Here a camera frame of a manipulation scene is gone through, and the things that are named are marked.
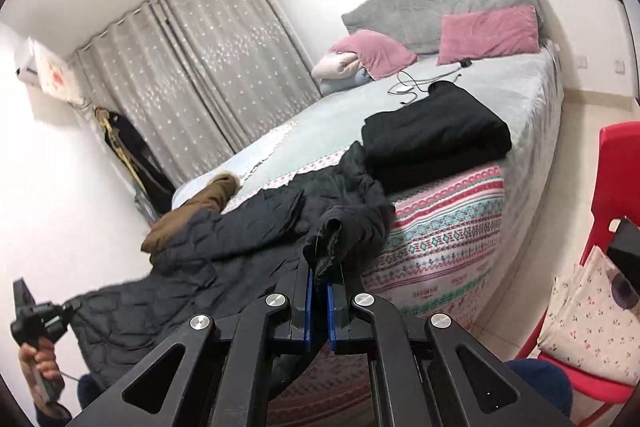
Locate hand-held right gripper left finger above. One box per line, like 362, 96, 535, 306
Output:
65, 264, 317, 427

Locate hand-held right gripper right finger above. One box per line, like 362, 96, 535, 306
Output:
326, 267, 576, 427

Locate black puffer jacket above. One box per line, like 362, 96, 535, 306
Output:
65, 141, 397, 388

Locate hanging black clothes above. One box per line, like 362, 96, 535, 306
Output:
95, 107, 176, 215

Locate person's left hand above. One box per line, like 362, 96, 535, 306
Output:
18, 336, 63, 397

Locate striped patterned blanket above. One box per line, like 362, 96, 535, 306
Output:
220, 152, 506, 427

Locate brown coat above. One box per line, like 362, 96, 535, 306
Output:
141, 172, 241, 254

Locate white fringed throw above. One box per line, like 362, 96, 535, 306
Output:
172, 122, 301, 202

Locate grey bed sheet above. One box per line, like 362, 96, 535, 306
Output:
172, 39, 566, 208

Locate black folded garment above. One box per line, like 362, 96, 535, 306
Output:
361, 81, 512, 195

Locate person's leg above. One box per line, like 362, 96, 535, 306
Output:
507, 359, 573, 415

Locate blue-grey pillow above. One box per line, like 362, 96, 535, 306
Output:
317, 69, 373, 96

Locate white air conditioner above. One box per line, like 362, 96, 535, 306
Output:
15, 38, 83, 104

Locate beige pillow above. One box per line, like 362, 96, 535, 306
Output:
311, 52, 366, 80

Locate floral cushion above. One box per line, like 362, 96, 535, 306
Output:
537, 246, 640, 385

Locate small pink pillow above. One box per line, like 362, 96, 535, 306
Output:
328, 30, 418, 82

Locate grey patterned curtain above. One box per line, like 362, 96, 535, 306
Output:
75, 0, 323, 188

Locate black box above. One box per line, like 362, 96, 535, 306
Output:
605, 218, 640, 280

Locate red plastic chair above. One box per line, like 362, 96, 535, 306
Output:
515, 122, 640, 418

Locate large pink pillow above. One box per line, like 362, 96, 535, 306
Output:
437, 5, 541, 66

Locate black charging cable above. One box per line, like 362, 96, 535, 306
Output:
396, 59, 473, 105

